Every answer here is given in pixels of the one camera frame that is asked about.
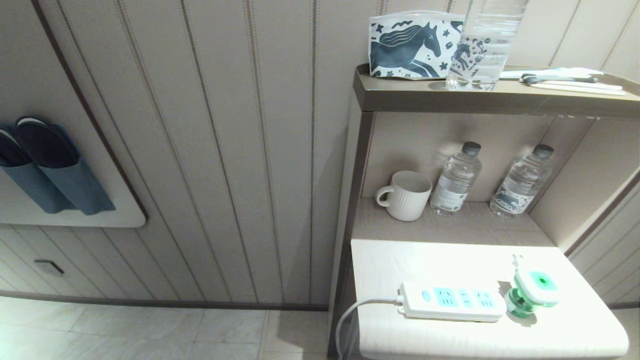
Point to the green white plug-in device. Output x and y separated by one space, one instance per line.
542 282

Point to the white ribbed ceramic mug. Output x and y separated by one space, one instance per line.
407 200

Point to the small bottle plain white label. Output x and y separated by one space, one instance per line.
455 185

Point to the horse print white pouch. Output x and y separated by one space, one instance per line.
400 50

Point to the beige brown shelf unit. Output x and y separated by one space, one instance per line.
450 97

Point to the small bottle horse print label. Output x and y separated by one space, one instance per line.
520 185

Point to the large clear water bottle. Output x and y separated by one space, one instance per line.
487 50

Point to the blue slippers in holder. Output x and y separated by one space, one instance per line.
75 190

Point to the white wrapped toiletry packet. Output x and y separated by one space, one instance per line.
565 71

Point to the long white wrapped stick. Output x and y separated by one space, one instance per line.
580 89

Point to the dark grey slipper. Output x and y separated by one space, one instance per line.
10 150
45 142

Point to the grey wall socket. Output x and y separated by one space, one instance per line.
49 267

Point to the white rounded wall board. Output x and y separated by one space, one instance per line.
20 75

